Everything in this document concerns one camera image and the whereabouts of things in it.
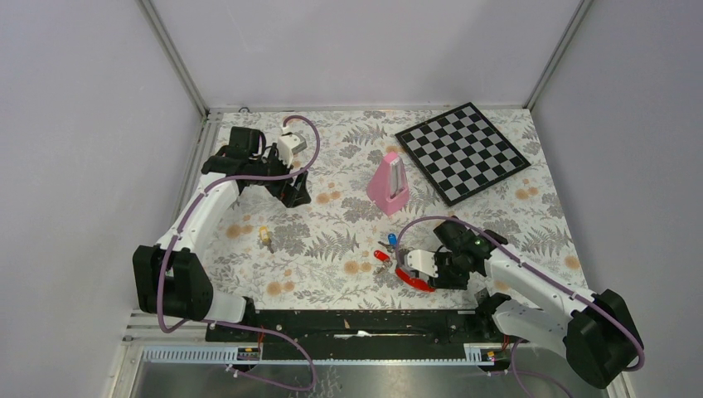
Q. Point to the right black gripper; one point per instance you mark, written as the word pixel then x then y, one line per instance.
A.
pixel 443 282

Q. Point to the blue tag key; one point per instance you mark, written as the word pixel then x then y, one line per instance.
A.
pixel 391 242

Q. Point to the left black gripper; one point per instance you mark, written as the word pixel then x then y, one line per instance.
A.
pixel 291 195

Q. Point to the floral table mat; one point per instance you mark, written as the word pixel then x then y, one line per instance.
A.
pixel 323 252

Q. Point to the pink transparent box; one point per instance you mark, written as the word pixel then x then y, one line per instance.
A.
pixel 389 188

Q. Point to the red tag key bunch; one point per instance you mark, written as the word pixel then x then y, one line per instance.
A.
pixel 409 276

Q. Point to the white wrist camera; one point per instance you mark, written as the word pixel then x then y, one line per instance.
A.
pixel 289 144
pixel 423 262

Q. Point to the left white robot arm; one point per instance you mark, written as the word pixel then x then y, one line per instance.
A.
pixel 170 278

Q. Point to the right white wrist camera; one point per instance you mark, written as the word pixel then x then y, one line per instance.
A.
pixel 423 262

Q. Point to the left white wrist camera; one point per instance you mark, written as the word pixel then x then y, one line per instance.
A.
pixel 289 144

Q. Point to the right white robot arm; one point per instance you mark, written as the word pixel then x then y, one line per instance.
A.
pixel 594 332

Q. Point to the black white checkerboard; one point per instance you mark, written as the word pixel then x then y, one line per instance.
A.
pixel 461 153

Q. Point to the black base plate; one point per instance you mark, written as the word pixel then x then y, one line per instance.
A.
pixel 365 335

